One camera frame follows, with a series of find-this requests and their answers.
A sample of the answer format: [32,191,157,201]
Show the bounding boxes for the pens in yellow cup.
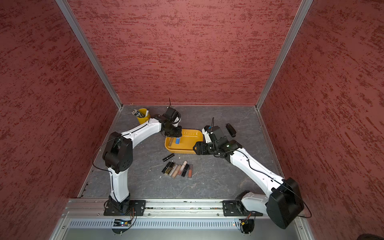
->
[132,110,146,118]

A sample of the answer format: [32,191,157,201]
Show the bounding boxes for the silver cap coral lip gloss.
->
[188,165,193,178]

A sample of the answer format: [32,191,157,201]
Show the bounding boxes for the yellow metal pen cup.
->
[137,109,151,125]

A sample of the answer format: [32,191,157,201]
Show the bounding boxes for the beige lipstick tube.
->
[172,165,182,179]

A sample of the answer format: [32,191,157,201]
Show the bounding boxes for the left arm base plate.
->
[104,199,147,217]

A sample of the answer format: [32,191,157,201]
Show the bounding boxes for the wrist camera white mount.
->
[202,126,214,144]
[173,115,181,125]

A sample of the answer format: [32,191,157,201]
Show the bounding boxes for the aluminium front rail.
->
[59,197,304,219]

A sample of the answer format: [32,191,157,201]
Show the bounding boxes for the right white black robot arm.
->
[194,140,305,229]

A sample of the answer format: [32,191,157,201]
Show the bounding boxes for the right aluminium corner post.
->
[255,0,313,111]

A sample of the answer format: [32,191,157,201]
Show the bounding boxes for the yellow plastic storage box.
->
[165,129,204,155]

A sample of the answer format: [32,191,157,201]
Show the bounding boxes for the gold black square lipstick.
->
[165,162,175,175]

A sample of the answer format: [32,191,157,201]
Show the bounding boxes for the aluminium corner post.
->
[255,0,313,111]
[56,0,124,111]

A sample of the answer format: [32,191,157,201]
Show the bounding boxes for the black round lipstick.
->
[181,164,190,177]

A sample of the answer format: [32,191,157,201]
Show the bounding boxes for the left aluminium corner post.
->
[56,0,124,111]

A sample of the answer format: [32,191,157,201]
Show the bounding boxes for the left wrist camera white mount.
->
[173,115,181,125]

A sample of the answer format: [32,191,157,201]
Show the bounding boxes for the black rectangular block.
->
[226,124,237,138]

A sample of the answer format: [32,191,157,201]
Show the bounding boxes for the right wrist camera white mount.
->
[202,126,214,144]

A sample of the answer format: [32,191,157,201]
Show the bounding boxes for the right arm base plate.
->
[222,200,263,217]

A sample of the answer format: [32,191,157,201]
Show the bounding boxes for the pink beige lip gloss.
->
[178,161,187,175]

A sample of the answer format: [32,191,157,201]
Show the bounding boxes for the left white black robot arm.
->
[103,107,182,215]

